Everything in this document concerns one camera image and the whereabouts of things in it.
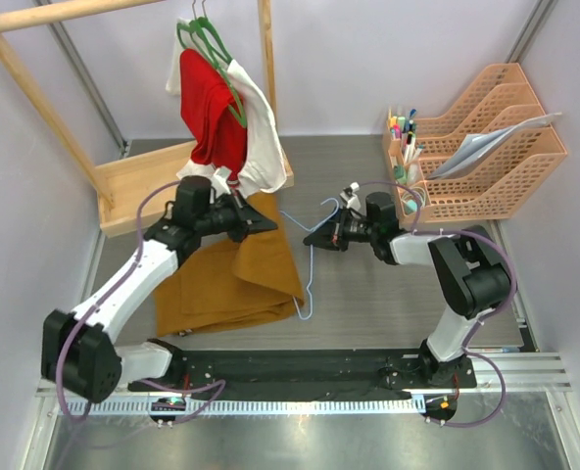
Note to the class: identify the white shirt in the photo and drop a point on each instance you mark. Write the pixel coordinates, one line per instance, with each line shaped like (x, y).
(264, 169)

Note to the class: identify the pens in organizer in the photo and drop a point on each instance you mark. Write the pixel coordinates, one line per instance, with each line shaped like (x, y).
(401, 131)

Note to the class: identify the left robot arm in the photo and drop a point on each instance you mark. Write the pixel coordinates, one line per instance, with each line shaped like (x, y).
(78, 351)

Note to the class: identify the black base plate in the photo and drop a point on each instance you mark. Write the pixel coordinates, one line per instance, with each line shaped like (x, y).
(294, 371)

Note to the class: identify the peach plastic desk organizer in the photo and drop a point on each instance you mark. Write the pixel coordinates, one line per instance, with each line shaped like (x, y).
(498, 97)

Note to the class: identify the light blue wire hanger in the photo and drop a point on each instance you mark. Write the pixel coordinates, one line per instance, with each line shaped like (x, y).
(309, 302)

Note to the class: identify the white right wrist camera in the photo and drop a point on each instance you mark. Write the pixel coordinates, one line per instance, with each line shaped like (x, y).
(351, 193)

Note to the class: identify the green hanger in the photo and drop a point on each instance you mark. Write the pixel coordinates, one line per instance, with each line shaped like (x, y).
(194, 34)
(236, 108)

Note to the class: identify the wooden clothes rack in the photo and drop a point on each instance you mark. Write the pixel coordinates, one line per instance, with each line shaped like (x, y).
(128, 54)

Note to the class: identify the green hanger back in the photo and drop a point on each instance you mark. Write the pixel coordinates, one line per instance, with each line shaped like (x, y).
(194, 34)

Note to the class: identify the mustard brown trousers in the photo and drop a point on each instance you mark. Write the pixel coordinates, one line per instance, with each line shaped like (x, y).
(229, 285)

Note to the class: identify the mint charger with cable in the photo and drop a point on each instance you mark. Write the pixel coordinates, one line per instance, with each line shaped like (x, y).
(413, 199)

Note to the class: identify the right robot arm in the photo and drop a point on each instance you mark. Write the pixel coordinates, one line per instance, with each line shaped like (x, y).
(473, 277)

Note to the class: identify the green hanger front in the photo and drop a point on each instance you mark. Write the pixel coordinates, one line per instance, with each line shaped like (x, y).
(236, 108)

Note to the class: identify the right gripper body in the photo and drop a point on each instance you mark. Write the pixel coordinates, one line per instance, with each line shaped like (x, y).
(353, 230)

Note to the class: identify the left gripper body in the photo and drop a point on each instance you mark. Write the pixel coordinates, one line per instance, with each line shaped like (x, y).
(222, 217)

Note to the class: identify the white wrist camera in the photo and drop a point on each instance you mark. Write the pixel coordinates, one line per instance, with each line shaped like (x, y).
(224, 178)
(351, 193)

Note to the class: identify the green eraser box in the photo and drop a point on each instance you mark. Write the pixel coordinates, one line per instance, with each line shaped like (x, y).
(400, 174)

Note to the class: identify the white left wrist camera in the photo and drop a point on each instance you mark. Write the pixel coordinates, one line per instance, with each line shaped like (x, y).
(224, 178)

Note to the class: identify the white slotted cable duct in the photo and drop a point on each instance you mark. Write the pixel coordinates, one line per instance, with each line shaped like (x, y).
(173, 405)

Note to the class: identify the aluminium frame rail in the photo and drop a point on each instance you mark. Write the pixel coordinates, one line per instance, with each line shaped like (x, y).
(514, 372)

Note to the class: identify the red shirt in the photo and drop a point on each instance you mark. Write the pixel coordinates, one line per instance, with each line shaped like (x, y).
(206, 105)

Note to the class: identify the grey paper folder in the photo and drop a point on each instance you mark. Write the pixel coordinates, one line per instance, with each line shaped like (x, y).
(476, 148)

